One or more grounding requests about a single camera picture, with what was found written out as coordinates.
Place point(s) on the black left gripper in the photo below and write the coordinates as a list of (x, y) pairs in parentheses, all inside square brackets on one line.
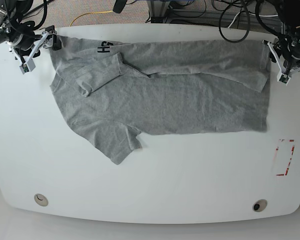
[(289, 49)]

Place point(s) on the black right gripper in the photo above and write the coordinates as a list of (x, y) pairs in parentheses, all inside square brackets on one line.
[(24, 42)]

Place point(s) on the grey T-shirt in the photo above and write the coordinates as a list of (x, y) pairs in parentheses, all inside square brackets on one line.
[(110, 92)]

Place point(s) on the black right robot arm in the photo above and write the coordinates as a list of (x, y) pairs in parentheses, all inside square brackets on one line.
[(12, 18)]

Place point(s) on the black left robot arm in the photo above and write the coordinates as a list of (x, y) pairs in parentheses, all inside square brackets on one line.
[(288, 12)]

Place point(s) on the red tape rectangle marking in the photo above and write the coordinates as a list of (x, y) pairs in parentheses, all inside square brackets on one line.
[(283, 157)]

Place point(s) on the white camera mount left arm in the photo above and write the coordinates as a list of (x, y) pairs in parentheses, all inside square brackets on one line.
[(286, 68)]

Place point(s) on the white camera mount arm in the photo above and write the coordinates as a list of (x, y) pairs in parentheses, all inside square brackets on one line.
[(26, 63), (286, 68)]

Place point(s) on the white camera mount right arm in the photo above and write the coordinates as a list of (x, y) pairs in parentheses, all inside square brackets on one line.
[(26, 63)]

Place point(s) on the aluminium frame post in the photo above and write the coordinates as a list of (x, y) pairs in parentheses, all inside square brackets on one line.
[(157, 10)]

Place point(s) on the right table cable grommet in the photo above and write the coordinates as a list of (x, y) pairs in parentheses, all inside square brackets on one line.
[(259, 205)]

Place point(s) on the table cable grommet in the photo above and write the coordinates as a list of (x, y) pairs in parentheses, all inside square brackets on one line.
[(259, 205), (41, 200)]

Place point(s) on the left table cable grommet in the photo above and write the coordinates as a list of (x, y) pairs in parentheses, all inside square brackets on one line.
[(41, 200)]

